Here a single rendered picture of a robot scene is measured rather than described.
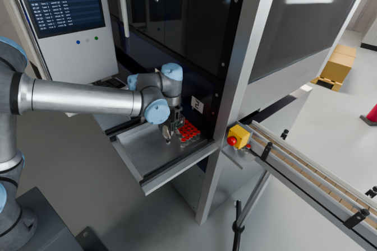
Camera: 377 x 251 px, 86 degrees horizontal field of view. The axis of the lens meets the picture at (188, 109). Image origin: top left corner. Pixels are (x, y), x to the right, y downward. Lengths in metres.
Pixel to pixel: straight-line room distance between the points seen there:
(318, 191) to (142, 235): 1.21
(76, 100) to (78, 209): 1.43
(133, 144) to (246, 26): 0.68
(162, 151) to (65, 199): 1.20
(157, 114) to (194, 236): 1.27
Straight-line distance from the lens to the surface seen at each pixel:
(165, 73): 0.70
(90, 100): 0.55
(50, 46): 1.44
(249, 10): 0.70
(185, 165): 0.90
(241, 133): 0.87
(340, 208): 0.96
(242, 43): 0.72
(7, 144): 0.84
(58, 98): 0.55
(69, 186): 2.04
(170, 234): 1.71
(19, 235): 0.96
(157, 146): 0.97
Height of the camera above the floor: 1.61
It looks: 38 degrees down
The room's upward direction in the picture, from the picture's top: 6 degrees clockwise
